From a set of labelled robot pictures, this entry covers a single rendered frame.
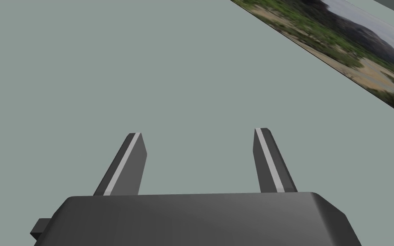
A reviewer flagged landscape picture on wall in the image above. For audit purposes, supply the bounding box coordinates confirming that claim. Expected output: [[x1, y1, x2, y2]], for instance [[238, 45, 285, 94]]
[[230, 0, 394, 123]]

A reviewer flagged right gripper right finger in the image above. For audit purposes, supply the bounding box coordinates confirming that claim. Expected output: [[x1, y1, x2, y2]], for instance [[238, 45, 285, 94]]
[[253, 128, 298, 194]]

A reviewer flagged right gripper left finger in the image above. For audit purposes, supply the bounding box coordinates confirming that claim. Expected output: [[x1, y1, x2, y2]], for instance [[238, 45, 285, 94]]
[[93, 132, 148, 197]]

